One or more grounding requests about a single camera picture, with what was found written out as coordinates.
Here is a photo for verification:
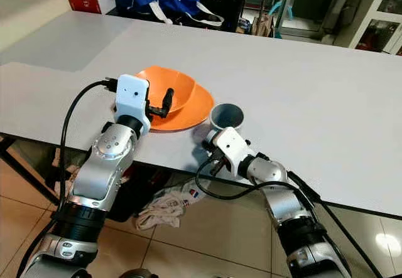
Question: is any grey cup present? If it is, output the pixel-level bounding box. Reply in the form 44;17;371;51
209;103;246;132

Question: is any orange plate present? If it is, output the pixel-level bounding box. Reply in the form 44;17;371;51
151;80;215;132

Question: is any white printed cloth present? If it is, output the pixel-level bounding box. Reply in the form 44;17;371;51
133;179;212;231

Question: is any red and white cardboard box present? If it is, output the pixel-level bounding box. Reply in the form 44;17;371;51
66;0;117;15

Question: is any grey hanging jacket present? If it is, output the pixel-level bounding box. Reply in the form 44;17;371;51
320;0;376;35

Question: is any white shelf unit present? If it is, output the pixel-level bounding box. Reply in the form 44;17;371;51
333;0;402;56

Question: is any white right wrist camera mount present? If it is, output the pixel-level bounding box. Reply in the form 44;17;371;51
212;126;254;177

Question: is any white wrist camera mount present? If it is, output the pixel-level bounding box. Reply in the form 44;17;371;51
114;74;152;136
212;126;254;177

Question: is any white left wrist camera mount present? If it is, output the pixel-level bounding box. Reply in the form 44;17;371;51
114;74;152;136

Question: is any black looped right wrist cable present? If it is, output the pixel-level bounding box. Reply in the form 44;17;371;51
195;158;297;201

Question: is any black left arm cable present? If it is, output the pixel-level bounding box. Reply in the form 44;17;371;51
16;79;120;278

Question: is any black table frame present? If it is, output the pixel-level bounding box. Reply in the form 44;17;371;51
0;134;68;197

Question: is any black straight right arm cable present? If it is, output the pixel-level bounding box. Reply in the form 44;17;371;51
287;171;385;278

